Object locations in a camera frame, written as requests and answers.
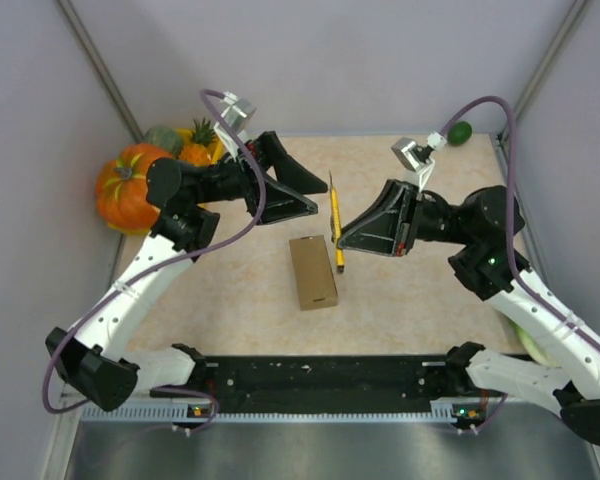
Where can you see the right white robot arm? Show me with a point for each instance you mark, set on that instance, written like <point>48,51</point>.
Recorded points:
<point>488,266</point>

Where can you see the yellow utility knife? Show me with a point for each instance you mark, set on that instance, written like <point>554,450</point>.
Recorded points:
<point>335,222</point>

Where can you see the orange pumpkin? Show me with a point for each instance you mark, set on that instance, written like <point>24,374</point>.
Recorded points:
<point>121,189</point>

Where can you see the brown cardboard express box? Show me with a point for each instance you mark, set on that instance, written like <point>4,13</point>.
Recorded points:
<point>314,279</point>

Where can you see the small pineapple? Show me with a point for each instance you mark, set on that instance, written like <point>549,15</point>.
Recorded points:
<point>200,143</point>

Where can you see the green squash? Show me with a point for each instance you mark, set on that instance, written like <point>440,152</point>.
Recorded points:
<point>164,137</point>

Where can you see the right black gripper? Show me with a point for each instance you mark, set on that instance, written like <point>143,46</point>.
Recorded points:
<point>391,225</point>

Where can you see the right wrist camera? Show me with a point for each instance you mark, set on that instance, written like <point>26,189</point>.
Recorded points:
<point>418,159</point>

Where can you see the yellow plastic tray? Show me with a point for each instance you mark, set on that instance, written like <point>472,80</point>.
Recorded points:
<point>121,186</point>

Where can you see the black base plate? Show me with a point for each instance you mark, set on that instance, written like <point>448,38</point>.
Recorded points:
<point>295,385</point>

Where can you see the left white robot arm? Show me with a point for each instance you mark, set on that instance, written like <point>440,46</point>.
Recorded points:
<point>91,357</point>

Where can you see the green lettuce head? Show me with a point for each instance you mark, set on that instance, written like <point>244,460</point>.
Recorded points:
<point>536,352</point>

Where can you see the aluminium frame rail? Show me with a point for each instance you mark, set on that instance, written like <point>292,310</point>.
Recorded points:
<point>174,393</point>

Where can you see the green lime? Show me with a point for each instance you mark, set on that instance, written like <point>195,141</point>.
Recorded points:
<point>459,133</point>

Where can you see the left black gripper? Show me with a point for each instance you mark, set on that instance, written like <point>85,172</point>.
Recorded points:
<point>280,202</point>

